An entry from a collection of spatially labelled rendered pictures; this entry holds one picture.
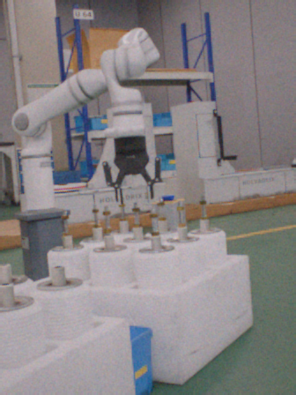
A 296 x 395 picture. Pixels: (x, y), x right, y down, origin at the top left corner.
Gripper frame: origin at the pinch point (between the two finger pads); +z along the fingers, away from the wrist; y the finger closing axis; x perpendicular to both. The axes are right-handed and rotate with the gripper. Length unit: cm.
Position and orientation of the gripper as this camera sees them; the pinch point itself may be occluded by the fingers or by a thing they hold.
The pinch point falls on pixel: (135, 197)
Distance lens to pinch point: 131.3
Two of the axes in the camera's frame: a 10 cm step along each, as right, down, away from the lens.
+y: -9.9, 0.7, 1.4
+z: 0.9, 9.9, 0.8
